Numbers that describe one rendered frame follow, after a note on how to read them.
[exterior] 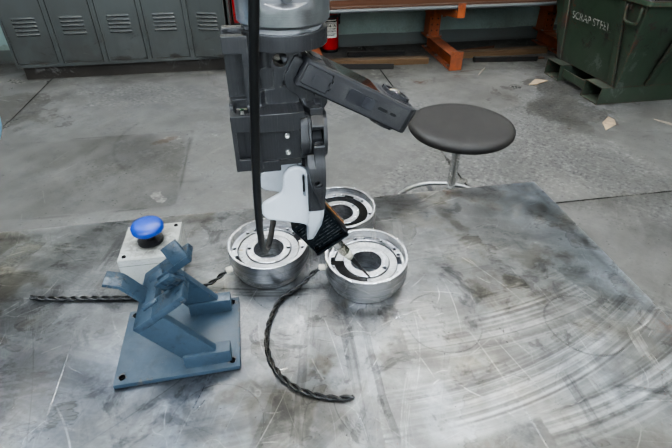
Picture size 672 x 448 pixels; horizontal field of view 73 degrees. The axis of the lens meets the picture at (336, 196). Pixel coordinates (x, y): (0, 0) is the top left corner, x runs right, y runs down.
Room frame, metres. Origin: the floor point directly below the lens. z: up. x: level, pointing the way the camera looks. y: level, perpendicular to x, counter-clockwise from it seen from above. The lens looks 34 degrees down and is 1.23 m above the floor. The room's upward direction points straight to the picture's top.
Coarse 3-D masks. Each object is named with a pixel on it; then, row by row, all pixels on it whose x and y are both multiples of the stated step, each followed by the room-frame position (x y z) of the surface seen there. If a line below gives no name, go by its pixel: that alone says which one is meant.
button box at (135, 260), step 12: (168, 228) 0.48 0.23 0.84; (180, 228) 0.48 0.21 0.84; (132, 240) 0.46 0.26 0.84; (144, 240) 0.45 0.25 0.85; (156, 240) 0.45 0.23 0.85; (168, 240) 0.46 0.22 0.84; (180, 240) 0.47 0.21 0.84; (120, 252) 0.43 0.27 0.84; (132, 252) 0.43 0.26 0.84; (144, 252) 0.43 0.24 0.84; (156, 252) 0.43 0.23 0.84; (120, 264) 0.42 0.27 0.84; (132, 264) 0.42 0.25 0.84; (144, 264) 0.42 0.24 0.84; (156, 264) 0.43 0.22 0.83; (132, 276) 0.42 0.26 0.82; (144, 276) 0.42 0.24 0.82
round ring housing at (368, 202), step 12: (336, 192) 0.59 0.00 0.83; (348, 192) 0.59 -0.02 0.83; (360, 192) 0.58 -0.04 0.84; (336, 204) 0.56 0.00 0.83; (348, 204) 0.56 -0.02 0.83; (372, 204) 0.55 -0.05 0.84; (348, 216) 0.56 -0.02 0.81; (372, 216) 0.52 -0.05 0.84; (348, 228) 0.49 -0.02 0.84; (360, 228) 0.50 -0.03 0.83; (372, 228) 0.52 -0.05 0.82
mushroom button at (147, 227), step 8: (144, 216) 0.47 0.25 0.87; (152, 216) 0.47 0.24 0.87; (136, 224) 0.45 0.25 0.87; (144, 224) 0.45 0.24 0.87; (152, 224) 0.45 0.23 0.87; (160, 224) 0.46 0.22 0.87; (136, 232) 0.44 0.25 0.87; (144, 232) 0.44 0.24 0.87; (152, 232) 0.44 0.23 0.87; (160, 232) 0.45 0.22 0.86
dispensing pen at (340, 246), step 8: (328, 208) 0.39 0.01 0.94; (328, 216) 0.38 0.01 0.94; (336, 216) 0.39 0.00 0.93; (296, 224) 0.38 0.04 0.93; (304, 224) 0.38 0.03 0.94; (328, 224) 0.38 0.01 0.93; (336, 224) 0.38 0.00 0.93; (344, 224) 0.40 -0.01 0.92; (296, 232) 0.37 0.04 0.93; (304, 232) 0.38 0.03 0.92; (320, 232) 0.38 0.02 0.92; (328, 232) 0.38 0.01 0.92; (336, 232) 0.38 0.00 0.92; (344, 232) 0.38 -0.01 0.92; (304, 240) 0.38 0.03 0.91; (312, 240) 0.38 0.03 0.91; (320, 240) 0.38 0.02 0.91; (328, 240) 0.38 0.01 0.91; (336, 240) 0.38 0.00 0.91; (312, 248) 0.38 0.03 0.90; (320, 248) 0.38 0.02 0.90; (328, 248) 0.38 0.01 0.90; (336, 248) 0.39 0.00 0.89; (344, 248) 0.39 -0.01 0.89; (344, 256) 0.39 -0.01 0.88; (352, 256) 0.40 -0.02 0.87
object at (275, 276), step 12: (240, 228) 0.49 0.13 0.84; (252, 228) 0.50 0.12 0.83; (264, 228) 0.50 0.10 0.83; (276, 228) 0.50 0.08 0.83; (288, 228) 0.50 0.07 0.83; (228, 240) 0.46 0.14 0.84; (240, 240) 0.48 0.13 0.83; (252, 240) 0.48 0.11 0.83; (276, 240) 0.48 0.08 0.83; (300, 240) 0.48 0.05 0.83; (228, 252) 0.44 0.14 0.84; (252, 252) 0.45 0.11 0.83; (276, 252) 0.48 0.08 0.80; (288, 252) 0.45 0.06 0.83; (300, 252) 0.44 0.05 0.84; (240, 264) 0.42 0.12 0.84; (264, 264) 0.43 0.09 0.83; (288, 264) 0.42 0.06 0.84; (300, 264) 0.43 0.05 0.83; (240, 276) 0.42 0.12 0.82; (252, 276) 0.41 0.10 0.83; (264, 276) 0.41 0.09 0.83; (276, 276) 0.41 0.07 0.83; (288, 276) 0.42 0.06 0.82; (264, 288) 0.42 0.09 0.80
